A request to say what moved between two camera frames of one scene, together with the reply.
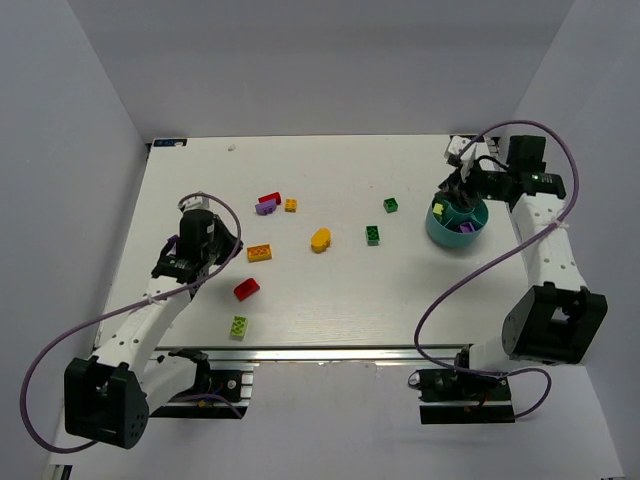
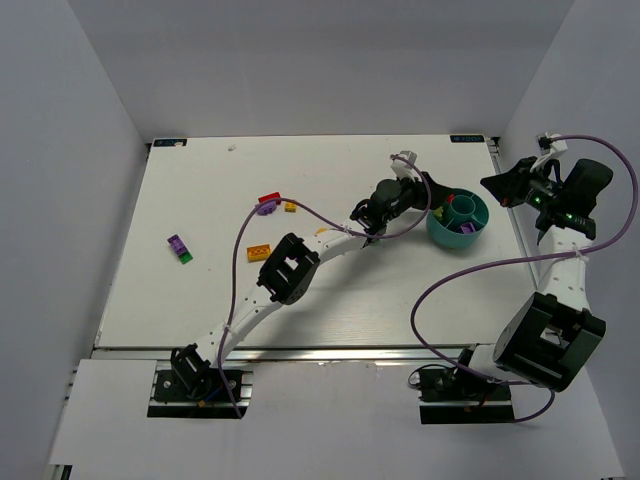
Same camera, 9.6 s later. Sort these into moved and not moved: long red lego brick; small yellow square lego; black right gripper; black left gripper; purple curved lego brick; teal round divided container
Moved: black right gripper; black left gripper
Not moved: long red lego brick; teal round divided container; purple curved lego brick; small yellow square lego
